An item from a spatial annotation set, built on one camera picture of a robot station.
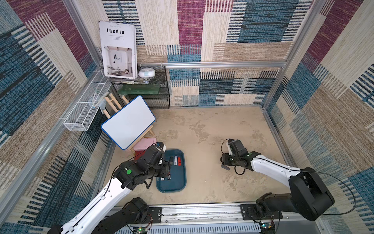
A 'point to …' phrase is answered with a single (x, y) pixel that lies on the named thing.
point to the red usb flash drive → (179, 163)
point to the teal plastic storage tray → (177, 183)
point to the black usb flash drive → (171, 160)
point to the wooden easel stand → (118, 107)
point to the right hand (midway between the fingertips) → (223, 157)
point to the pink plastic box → (144, 143)
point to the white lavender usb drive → (176, 160)
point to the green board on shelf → (140, 89)
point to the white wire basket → (80, 117)
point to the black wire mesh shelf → (156, 94)
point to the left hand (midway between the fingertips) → (167, 165)
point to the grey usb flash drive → (225, 167)
